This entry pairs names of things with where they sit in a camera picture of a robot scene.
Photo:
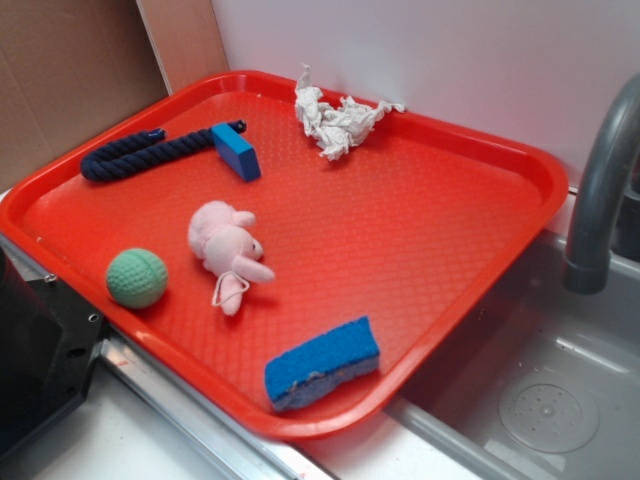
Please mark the grey sink basin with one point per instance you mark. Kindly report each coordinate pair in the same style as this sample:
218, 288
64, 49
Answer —
536, 382

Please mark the red plastic tray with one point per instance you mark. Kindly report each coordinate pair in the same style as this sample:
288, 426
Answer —
409, 229

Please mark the pink plush bunny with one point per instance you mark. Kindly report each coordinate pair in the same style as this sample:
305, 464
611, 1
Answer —
218, 236

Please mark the crumpled white paper towel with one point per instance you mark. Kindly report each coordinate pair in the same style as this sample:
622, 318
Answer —
336, 130

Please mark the blue sponge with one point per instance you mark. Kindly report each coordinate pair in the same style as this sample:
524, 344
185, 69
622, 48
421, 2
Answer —
310, 371

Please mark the brown cardboard panel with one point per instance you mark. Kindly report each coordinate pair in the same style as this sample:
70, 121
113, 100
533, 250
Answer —
69, 71

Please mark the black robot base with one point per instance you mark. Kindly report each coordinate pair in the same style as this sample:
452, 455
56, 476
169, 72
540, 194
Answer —
50, 339

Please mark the green textured ball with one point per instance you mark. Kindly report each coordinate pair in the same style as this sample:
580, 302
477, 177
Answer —
136, 278

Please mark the blue rectangular block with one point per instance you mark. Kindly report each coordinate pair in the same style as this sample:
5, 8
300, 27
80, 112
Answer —
235, 151

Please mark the grey faucet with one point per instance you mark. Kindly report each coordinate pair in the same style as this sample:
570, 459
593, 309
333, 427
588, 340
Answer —
605, 218

